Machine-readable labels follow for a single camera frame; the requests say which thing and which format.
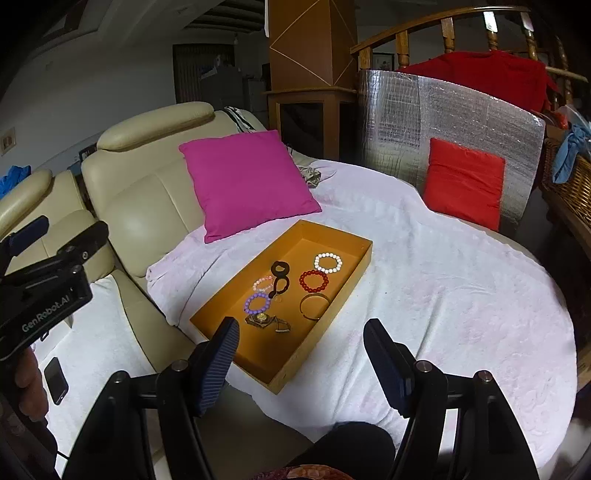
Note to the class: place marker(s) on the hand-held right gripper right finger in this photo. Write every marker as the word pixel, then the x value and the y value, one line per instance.
pixel 388 369

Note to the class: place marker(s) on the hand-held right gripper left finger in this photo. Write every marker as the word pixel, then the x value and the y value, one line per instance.
pixel 217 364

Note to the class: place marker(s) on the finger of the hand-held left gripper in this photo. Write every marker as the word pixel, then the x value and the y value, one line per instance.
pixel 27 235
pixel 87 240

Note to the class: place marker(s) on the gold wristwatch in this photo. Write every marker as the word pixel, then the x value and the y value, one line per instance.
pixel 261 318

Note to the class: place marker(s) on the gold bangle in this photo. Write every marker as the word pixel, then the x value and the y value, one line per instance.
pixel 301 307

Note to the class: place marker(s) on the orange cardboard box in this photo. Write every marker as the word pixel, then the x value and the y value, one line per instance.
pixel 304 244

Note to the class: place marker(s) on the person's left hand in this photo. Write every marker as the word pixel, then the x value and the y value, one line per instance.
pixel 34 387

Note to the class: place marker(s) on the bright blue cloth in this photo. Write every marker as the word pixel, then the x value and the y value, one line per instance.
pixel 14 182

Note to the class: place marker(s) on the beige leather sofa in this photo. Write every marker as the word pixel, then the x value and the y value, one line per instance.
pixel 138 203

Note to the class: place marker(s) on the white towel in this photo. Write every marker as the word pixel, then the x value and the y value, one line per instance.
pixel 106 332

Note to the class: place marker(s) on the black smartphone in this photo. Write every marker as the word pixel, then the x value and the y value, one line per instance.
pixel 55 381

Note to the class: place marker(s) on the person's dark trouser leg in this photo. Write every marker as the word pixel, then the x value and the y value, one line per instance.
pixel 351 447

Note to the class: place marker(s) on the magenta pillow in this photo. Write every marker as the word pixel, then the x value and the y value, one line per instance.
pixel 249 184

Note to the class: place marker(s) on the striped cloth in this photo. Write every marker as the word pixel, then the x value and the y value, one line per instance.
pixel 242 120

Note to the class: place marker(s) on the red pillow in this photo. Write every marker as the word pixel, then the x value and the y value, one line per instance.
pixel 461 184

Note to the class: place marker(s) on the grey patterned cloth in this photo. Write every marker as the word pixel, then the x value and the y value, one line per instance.
pixel 311 177

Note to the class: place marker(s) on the white refrigerator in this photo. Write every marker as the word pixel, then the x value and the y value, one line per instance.
pixel 254 99

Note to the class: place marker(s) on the silver foil insulation sheet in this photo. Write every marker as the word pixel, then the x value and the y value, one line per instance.
pixel 392 129

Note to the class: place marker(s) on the wicker basket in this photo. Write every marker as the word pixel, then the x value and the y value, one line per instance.
pixel 572 194

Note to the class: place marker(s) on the wooden cabinet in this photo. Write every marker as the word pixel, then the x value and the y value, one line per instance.
pixel 304 41

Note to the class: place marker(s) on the framed picture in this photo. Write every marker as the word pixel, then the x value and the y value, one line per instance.
pixel 383 61

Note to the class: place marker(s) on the red cloth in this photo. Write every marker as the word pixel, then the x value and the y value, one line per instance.
pixel 485 74

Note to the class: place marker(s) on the wooden railing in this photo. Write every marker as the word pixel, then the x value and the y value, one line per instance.
pixel 401 34

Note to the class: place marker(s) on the wall switch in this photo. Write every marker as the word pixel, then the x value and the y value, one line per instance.
pixel 7 141

